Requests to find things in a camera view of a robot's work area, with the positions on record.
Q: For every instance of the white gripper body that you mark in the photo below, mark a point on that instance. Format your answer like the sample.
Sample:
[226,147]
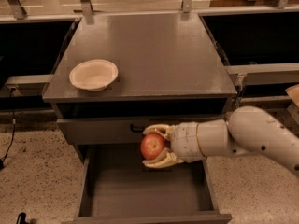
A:
[184,142]

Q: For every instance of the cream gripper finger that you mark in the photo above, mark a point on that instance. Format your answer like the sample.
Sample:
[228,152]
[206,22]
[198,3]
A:
[164,130]
[165,159]

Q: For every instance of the red apple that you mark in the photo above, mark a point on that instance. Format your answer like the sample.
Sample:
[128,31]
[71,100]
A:
[152,145]

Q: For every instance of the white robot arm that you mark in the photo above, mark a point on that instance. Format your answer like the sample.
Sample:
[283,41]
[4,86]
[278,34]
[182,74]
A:
[248,130]

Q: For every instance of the closed grey top drawer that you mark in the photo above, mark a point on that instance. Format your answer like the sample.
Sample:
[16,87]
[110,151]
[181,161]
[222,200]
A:
[95,131]

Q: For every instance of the open grey middle drawer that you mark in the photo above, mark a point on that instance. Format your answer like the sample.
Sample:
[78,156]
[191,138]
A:
[118,189]

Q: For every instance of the grey drawer cabinet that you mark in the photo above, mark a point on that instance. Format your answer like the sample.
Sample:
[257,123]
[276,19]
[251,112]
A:
[168,67]

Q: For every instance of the metal latch clamp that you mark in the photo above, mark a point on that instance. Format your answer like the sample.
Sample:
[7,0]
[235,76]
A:
[240,84]

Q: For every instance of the white paper bowl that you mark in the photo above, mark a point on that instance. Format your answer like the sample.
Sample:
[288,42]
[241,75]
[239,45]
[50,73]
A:
[93,75]

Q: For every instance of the black object at floor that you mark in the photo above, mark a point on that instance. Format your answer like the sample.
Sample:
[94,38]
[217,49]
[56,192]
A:
[21,219]

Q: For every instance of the black drawer handle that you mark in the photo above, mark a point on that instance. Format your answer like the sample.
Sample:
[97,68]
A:
[137,129]

